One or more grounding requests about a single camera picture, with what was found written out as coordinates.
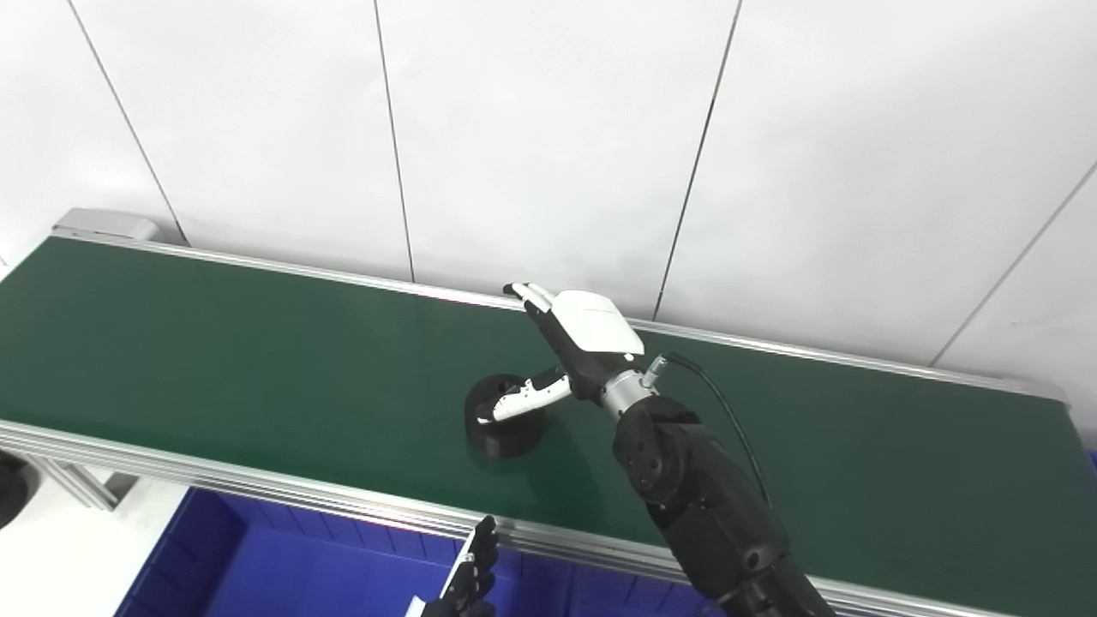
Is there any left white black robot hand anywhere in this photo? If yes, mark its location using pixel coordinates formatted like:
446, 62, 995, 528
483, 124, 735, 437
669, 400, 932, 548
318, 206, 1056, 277
419, 514, 501, 617

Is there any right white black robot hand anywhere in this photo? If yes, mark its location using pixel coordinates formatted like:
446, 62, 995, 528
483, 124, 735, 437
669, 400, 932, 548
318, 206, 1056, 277
476, 281, 647, 425

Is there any black round plastic part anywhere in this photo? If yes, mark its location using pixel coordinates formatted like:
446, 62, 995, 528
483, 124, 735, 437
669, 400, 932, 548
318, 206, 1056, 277
464, 373, 548, 458

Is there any blue plastic bin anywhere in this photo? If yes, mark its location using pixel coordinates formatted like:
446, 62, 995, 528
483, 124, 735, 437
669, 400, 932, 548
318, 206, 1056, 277
115, 486, 726, 617

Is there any green conveyor belt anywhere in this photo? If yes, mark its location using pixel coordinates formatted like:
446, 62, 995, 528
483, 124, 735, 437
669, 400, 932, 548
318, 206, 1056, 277
0, 237, 1097, 617
0, 207, 1074, 617

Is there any aluminium conveyor leg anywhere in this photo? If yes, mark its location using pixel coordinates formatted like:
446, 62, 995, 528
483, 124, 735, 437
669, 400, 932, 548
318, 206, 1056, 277
24, 452, 140, 512

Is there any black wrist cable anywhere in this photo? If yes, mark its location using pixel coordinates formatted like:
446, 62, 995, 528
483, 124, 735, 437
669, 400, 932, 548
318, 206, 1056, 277
643, 350, 773, 512

